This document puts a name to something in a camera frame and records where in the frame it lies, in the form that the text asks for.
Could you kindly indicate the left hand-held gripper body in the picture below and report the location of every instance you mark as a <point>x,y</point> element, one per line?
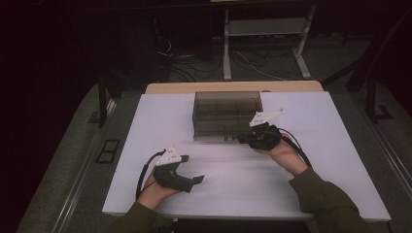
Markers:
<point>170,178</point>

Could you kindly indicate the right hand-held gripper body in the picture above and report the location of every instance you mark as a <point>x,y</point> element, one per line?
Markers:
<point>264,137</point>

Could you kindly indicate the smoky transparent drawer box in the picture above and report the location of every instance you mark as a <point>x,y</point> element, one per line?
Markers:
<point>223,113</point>

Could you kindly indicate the person's left hand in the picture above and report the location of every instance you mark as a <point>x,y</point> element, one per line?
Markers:
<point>155,194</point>

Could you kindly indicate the person's right hand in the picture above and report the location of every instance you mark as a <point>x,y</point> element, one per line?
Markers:
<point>286,155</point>

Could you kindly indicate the wooden table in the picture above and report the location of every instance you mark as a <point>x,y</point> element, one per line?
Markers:
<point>233,87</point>

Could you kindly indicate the black floor socket cover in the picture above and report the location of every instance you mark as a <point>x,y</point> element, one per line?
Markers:
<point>108,150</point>

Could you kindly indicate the black metal stand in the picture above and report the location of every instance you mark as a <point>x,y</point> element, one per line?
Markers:
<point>371,97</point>
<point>102,100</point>

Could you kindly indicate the grey metal stand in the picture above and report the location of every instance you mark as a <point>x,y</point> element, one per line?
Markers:
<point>265,27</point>

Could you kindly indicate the metal floor rail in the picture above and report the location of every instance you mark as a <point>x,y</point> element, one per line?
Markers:
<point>385,145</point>
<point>81,184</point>

